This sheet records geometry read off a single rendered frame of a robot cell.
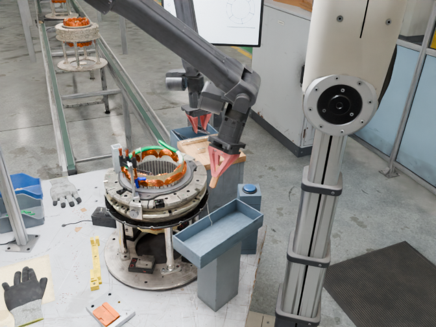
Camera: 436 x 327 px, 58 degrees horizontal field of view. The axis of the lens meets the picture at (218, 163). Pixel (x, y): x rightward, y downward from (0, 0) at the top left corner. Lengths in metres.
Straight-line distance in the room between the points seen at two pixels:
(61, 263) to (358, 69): 1.10
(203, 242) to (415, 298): 1.69
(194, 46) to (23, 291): 0.92
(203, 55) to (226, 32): 1.28
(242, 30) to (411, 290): 1.73
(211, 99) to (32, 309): 0.82
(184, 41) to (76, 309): 0.85
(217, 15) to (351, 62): 1.33
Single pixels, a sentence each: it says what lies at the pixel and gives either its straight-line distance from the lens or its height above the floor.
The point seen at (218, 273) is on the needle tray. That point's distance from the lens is 1.14.
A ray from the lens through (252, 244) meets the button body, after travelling 1.40.
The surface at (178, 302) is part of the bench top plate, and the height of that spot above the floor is 0.78.
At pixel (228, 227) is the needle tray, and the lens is 1.15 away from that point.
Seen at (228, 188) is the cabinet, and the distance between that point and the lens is 1.47.
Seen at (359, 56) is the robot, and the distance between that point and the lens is 0.88.
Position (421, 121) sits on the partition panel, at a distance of 3.35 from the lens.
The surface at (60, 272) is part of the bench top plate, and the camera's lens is 1.44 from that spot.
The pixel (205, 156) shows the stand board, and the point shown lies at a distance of 1.41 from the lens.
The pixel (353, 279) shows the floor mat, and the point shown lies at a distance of 2.54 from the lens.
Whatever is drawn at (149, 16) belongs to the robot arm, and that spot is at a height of 1.61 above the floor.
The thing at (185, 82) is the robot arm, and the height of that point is 1.32.
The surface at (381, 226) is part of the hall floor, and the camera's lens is 3.02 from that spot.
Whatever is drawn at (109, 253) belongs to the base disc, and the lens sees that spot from 1.43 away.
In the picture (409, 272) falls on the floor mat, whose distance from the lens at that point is 2.72.
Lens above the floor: 1.77
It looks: 31 degrees down
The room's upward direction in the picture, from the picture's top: 2 degrees clockwise
